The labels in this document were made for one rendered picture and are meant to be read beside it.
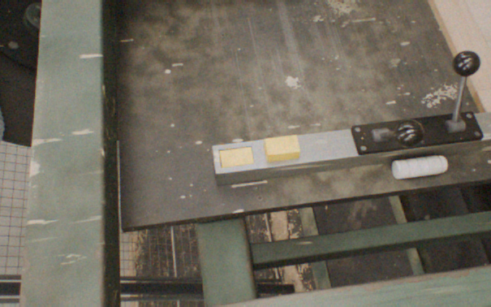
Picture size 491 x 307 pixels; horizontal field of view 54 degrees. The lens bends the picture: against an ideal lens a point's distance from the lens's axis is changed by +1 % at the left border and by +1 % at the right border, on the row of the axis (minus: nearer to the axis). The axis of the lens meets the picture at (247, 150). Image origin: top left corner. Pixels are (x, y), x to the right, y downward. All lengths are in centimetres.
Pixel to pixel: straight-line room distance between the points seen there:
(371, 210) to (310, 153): 205
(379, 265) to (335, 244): 194
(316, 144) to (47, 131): 40
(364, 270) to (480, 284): 209
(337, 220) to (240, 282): 224
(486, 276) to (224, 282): 36
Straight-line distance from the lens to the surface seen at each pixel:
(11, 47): 147
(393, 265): 268
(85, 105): 75
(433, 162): 81
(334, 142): 77
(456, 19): 103
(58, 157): 71
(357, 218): 285
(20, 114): 136
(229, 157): 74
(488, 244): 157
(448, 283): 71
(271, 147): 73
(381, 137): 76
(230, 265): 75
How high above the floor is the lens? 206
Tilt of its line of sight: 33 degrees down
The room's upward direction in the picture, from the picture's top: 79 degrees counter-clockwise
